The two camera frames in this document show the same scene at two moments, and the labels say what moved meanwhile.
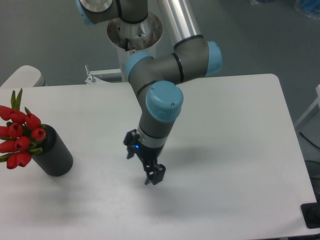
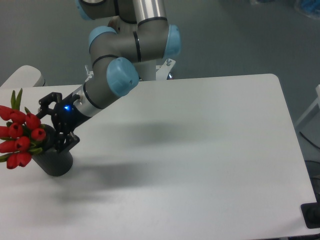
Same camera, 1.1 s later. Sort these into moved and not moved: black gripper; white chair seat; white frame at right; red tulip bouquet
Moved: black gripper
Not moved: white chair seat; white frame at right; red tulip bouquet
